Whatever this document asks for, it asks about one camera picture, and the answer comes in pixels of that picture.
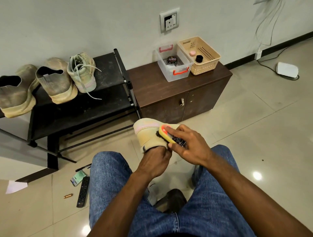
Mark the person's right hand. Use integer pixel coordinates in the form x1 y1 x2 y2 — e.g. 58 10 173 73
166 124 216 167

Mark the person's left hand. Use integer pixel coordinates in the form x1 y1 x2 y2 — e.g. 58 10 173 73
134 145 173 180

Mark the black orange shoe brush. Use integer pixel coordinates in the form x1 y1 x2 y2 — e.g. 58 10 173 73
156 124 187 148

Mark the pale green lace-up shoe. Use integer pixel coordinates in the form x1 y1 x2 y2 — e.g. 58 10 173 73
67 52 102 100
133 118 182 153

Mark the clear plastic storage box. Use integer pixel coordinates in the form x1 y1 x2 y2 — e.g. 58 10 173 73
156 44 192 82

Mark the beige plastic basket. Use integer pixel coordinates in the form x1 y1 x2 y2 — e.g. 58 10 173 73
177 36 222 76

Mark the worn tan slip-on shoe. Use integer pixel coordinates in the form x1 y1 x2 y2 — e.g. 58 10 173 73
35 58 79 105
0 64 40 119

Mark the person's left forearm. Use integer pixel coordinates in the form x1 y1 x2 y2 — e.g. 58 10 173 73
88 170 158 237

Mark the person's right forearm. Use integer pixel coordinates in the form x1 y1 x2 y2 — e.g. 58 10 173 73
204 151 313 237

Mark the person's left leg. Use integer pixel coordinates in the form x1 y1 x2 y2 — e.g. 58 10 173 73
89 150 179 237

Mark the person's leg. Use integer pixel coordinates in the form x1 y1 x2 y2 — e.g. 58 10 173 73
171 145 256 237
89 150 179 237

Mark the person's right leg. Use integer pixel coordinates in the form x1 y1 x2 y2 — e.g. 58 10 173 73
171 145 256 237

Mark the dark brown wooden cabinet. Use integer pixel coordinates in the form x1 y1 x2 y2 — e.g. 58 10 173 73
126 61 233 125

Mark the black remote control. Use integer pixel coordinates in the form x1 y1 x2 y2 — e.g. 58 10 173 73
76 176 91 208

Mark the green paper packet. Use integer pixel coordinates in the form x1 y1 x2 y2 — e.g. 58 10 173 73
70 170 88 187

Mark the black metal shoe rack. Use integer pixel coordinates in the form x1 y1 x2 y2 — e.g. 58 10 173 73
0 48 142 184

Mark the white router box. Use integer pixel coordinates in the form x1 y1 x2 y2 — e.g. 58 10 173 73
275 62 299 79

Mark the white paper sheet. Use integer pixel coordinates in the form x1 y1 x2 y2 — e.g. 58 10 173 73
5 180 28 194

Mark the white wall socket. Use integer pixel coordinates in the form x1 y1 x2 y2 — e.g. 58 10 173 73
159 7 180 34

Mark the white cable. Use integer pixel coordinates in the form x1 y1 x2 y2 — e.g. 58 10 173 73
254 0 299 81

